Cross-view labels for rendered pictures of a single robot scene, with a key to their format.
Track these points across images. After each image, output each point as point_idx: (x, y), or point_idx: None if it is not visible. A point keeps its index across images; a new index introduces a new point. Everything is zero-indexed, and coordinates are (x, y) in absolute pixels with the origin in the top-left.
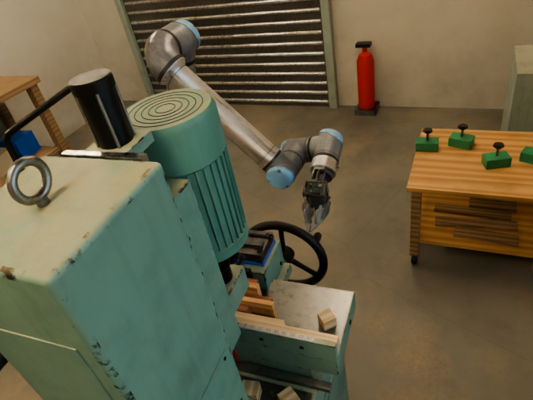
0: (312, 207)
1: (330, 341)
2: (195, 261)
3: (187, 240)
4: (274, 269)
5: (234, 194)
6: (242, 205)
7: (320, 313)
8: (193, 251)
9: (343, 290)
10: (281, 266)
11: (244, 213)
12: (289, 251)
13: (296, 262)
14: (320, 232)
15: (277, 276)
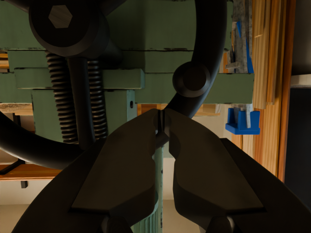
0: (124, 228)
1: (213, 116)
2: (162, 200)
3: (162, 209)
4: (133, 112)
5: (156, 232)
6: (153, 224)
7: (205, 112)
8: (162, 205)
9: (237, 104)
10: (130, 96)
11: (153, 217)
12: (97, 48)
13: (115, 8)
14: (202, 91)
15: (133, 93)
